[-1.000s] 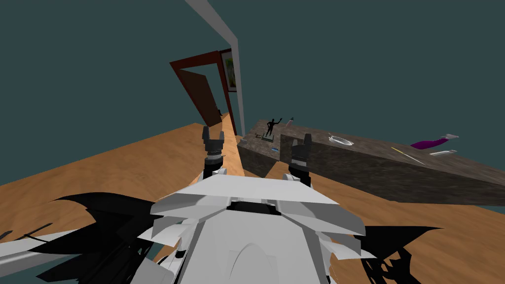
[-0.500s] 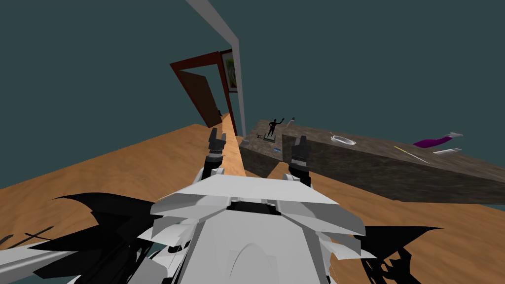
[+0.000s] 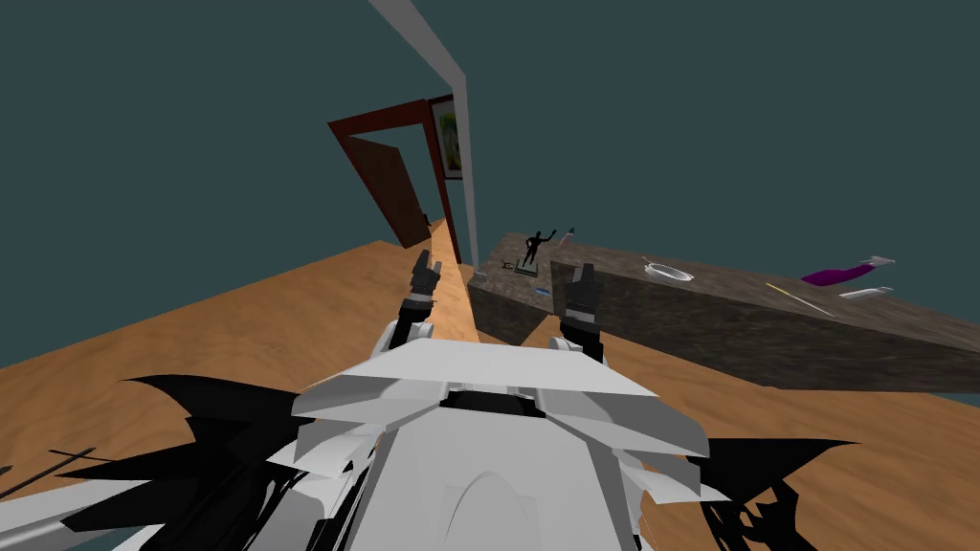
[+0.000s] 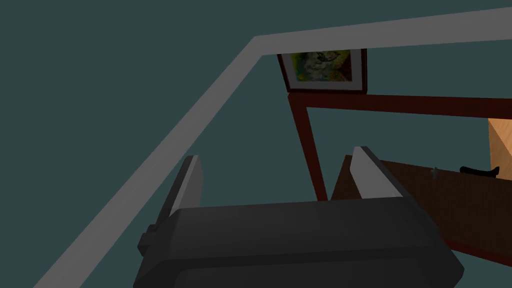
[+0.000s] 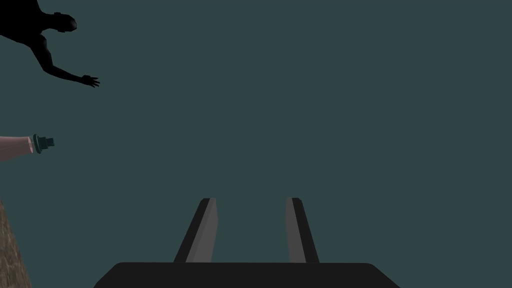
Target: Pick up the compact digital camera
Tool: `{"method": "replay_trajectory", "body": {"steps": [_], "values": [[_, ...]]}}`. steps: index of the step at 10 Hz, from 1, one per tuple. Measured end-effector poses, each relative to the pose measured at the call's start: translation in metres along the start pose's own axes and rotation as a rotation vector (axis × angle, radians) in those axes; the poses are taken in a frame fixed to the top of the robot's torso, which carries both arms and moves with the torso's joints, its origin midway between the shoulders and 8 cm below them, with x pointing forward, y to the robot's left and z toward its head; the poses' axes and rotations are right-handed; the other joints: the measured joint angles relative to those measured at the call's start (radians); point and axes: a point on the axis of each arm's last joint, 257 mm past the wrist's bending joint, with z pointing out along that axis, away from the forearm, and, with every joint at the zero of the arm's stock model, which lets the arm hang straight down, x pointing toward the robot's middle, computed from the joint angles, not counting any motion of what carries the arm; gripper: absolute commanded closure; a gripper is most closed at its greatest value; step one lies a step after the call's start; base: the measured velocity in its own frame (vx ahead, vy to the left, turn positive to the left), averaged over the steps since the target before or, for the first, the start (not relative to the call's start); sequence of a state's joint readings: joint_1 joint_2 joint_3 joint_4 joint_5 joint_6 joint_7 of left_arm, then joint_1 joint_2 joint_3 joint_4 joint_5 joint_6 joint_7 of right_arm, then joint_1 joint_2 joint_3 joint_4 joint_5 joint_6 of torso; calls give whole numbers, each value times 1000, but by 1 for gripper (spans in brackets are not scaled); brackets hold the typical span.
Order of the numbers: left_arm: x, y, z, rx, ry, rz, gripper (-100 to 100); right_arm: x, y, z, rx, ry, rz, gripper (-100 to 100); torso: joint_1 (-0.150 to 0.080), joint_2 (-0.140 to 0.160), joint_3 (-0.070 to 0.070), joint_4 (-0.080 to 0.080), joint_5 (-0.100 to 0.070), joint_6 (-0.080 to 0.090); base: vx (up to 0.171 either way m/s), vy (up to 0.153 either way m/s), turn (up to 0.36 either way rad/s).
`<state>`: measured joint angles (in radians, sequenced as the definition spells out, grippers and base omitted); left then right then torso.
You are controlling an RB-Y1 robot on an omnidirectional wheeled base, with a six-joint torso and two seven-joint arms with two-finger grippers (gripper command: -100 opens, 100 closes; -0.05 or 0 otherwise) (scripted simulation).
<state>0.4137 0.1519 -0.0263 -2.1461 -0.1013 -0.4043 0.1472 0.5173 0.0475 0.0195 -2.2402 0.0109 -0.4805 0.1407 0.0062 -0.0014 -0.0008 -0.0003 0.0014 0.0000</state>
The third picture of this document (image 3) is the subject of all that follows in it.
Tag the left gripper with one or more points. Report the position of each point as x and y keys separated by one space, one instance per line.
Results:
x=423 y=287

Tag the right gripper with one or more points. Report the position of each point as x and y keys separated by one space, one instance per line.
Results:
x=583 y=297

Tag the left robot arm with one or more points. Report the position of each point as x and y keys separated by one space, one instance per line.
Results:
x=406 y=325

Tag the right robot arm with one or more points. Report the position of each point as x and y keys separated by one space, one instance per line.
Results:
x=580 y=333

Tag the black human figurine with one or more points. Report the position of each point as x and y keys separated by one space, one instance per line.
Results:
x=534 y=249

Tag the brown door leaf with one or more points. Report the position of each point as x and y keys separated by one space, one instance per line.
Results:
x=390 y=195

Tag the dark brown table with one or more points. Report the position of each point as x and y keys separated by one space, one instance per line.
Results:
x=689 y=329

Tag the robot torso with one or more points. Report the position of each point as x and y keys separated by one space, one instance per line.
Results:
x=490 y=467

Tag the yellow pencil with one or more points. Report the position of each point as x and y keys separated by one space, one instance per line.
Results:
x=798 y=299

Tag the purple and white bottle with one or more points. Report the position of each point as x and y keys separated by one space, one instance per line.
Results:
x=838 y=274

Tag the white knife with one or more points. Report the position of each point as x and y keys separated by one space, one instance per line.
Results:
x=865 y=291

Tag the framed wall picture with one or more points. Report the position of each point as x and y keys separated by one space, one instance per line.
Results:
x=449 y=138

